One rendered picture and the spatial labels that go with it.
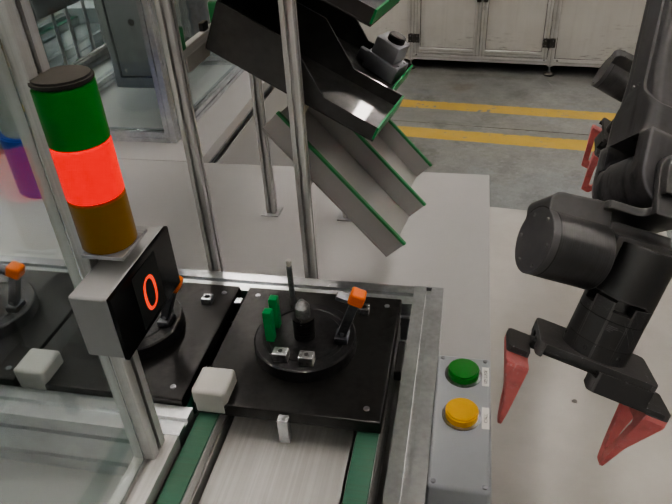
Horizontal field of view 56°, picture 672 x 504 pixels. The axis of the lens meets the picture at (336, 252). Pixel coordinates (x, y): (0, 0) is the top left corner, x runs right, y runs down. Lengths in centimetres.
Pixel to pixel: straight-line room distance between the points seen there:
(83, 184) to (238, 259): 74
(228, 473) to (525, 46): 429
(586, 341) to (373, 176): 61
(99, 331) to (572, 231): 41
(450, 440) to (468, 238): 60
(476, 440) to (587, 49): 421
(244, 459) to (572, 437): 44
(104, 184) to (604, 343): 44
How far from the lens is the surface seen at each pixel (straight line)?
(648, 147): 59
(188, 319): 97
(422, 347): 91
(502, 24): 481
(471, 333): 108
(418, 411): 81
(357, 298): 80
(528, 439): 94
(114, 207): 58
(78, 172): 56
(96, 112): 55
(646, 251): 56
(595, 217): 56
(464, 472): 76
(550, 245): 52
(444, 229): 133
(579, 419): 98
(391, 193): 110
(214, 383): 83
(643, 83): 64
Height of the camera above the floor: 157
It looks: 34 degrees down
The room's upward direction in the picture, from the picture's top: 4 degrees counter-clockwise
